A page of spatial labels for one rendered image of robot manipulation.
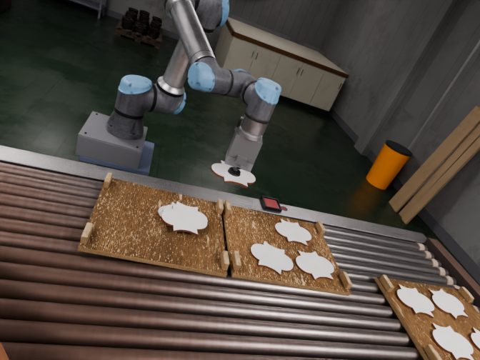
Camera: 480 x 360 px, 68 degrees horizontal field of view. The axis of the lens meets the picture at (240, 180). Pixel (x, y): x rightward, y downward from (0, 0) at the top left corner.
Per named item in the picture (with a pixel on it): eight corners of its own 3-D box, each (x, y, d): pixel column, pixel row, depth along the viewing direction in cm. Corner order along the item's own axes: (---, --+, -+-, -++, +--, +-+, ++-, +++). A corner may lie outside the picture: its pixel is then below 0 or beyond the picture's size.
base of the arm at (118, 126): (112, 118, 153) (117, 97, 149) (146, 131, 156) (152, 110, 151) (99, 131, 140) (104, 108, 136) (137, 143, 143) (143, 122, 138)
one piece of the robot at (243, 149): (238, 126, 99) (219, 173, 107) (268, 136, 100) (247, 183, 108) (238, 114, 108) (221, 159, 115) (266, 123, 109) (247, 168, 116)
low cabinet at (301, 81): (327, 116, 695) (349, 75, 654) (216, 80, 630) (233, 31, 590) (302, 87, 850) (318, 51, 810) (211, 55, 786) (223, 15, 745)
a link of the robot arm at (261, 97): (271, 78, 104) (289, 90, 99) (258, 111, 109) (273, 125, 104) (251, 73, 99) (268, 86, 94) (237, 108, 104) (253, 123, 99)
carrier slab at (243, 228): (221, 206, 133) (222, 203, 133) (316, 227, 145) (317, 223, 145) (231, 277, 104) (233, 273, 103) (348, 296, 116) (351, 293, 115)
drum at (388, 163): (393, 193, 472) (418, 157, 445) (371, 187, 462) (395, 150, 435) (380, 178, 503) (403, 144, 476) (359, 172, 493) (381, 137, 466)
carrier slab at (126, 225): (106, 180, 122) (106, 176, 121) (219, 206, 133) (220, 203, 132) (76, 251, 92) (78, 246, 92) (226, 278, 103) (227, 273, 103)
